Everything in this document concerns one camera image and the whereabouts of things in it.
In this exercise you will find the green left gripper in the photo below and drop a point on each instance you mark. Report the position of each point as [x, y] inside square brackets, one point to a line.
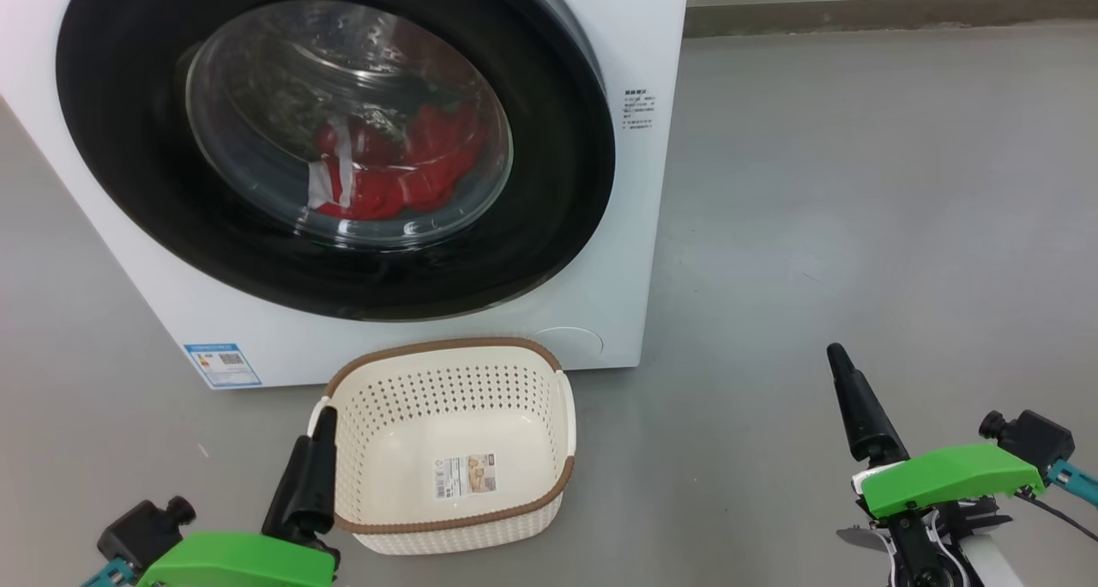
[232, 561]

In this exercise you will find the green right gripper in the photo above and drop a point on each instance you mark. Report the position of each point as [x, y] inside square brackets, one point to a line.
[944, 475]

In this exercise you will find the red garment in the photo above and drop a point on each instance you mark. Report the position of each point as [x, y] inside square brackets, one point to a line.
[386, 184]

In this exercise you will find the black round glass washer door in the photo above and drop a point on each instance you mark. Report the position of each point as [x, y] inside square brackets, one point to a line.
[120, 141]

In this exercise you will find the cream perforated basket brown rim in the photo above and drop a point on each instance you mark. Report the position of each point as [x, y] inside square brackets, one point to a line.
[403, 450]

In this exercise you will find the white front-load washing machine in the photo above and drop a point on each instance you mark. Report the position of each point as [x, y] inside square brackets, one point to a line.
[600, 269]

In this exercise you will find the stainless steel washing machine drum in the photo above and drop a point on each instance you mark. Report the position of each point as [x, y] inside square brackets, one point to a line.
[274, 81]

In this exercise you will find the blue energy label sticker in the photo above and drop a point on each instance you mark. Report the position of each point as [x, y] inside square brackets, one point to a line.
[221, 366]

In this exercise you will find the paper product label sticker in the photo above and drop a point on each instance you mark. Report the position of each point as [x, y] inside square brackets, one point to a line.
[465, 475]

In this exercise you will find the round drain filter cover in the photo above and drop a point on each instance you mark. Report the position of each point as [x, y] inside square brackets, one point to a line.
[570, 347]

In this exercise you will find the grey skirting strip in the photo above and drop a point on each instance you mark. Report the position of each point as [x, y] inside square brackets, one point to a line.
[858, 16]

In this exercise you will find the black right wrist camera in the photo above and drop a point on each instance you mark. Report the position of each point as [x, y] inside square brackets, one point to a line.
[1034, 441]

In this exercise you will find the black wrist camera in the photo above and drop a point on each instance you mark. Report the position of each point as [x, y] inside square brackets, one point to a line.
[1034, 441]
[141, 531]

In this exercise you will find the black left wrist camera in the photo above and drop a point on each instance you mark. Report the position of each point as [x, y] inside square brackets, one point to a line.
[141, 531]

